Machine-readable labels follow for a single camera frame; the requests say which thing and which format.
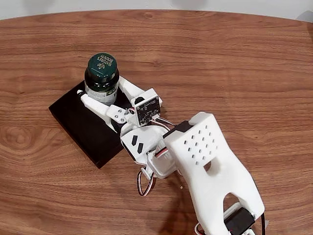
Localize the dark green-capped pill bottle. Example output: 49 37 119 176
84 53 120 107

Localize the shallow black box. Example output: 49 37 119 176
48 80 134 169

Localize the small camera circuit board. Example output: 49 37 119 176
135 96 162 127

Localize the thin camera wire bundle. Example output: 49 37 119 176
151 117 177 131

